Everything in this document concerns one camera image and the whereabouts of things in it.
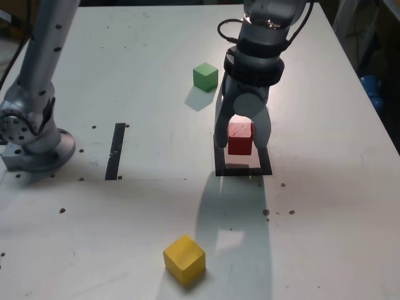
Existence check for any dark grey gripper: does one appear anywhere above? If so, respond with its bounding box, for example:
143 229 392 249
214 76 272 149

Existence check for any red cube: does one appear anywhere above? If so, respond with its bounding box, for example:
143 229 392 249
227 122 256 156

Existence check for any green cube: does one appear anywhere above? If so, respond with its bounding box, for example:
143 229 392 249
192 62 219 93

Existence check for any yellow cube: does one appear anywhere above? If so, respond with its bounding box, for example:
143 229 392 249
162 234 206 286

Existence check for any black tape square outline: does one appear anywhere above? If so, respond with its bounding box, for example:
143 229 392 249
213 134 273 178

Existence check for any black tape strip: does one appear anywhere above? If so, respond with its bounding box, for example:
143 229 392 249
105 122 126 181

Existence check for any blue cylindrical object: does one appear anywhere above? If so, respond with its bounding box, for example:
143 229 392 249
360 74 384 111

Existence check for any pale draped cloth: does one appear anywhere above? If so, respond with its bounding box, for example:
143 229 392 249
332 0 381 68

